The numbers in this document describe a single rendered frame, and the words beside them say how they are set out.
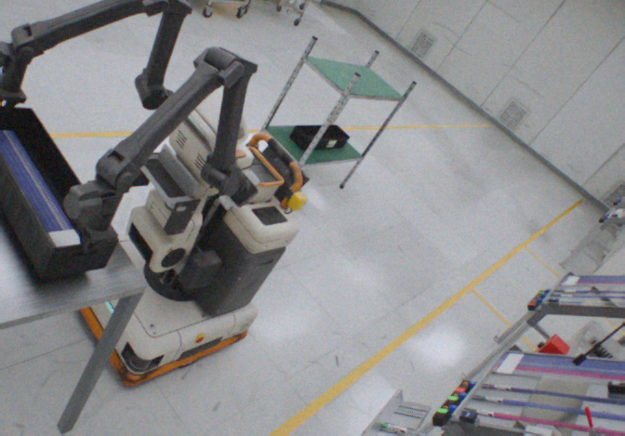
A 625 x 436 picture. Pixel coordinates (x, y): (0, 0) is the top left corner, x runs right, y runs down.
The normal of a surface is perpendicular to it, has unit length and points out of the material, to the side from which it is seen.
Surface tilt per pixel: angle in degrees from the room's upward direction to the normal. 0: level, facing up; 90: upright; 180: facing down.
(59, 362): 0
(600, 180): 90
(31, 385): 0
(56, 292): 0
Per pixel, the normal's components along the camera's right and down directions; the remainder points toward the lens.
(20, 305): 0.49, -0.73
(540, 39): -0.58, 0.13
